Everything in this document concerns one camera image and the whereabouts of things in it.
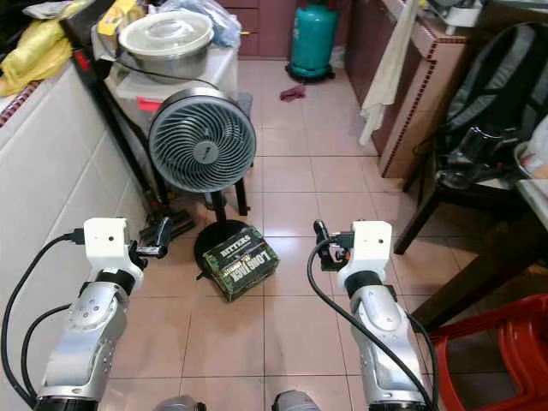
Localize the black backpack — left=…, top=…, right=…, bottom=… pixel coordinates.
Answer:
left=435, top=23, right=548, bottom=186

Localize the white plastic storage box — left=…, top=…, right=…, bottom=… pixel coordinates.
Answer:
left=104, top=60, right=241, bottom=121

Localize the dark wooden table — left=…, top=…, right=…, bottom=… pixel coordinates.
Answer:
left=409, top=180, right=548, bottom=333

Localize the beige hanging towel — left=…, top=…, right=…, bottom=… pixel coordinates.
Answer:
left=359, top=0, right=426, bottom=147

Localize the clear plastic bag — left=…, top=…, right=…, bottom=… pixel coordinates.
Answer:
left=158, top=0, right=242, bottom=50

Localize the yellow carton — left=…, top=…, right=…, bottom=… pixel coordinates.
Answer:
left=98, top=0, right=143, bottom=38

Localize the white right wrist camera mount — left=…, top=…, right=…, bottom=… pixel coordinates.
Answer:
left=337, top=220, right=394, bottom=289

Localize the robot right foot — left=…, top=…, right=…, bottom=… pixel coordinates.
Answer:
left=272, top=390, right=323, bottom=411

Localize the yellow plastic bag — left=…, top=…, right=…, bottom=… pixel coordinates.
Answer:
left=0, top=19, right=74, bottom=98

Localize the teal gas cylinder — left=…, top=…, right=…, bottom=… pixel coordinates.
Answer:
left=289, top=0, right=344, bottom=85

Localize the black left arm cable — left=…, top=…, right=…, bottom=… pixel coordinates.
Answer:
left=2, top=229, right=86, bottom=408

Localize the green bitters carton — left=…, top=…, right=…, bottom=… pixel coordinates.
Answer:
left=202, top=226, right=281, bottom=303

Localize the brown tiled cabinet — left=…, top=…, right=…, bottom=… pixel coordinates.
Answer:
left=342, top=0, right=474, bottom=182

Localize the red plastic stool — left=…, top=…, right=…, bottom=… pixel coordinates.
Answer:
left=428, top=295, right=548, bottom=411

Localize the black upright vacuum cleaner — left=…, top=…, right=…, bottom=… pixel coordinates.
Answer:
left=62, top=15, right=194, bottom=245

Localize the steel pot with lid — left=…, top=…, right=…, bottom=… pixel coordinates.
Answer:
left=117, top=9, right=216, bottom=80

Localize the grey round standing fan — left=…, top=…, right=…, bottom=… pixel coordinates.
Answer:
left=148, top=86, right=258, bottom=277

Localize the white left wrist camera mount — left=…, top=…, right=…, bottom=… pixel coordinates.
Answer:
left=83, top=217, right=145, bottom=289

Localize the small red cloth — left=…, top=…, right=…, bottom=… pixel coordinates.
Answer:
left=279, top=84, right=308, bottom=103

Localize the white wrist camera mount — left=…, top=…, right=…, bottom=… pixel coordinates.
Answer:
left=337, top=220, right=394, bottom=289
left=83, top=217, right=145, bottom=289

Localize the dark wooden chair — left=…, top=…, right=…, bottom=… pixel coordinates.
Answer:
left=392, top=141, right=533, bottom=258

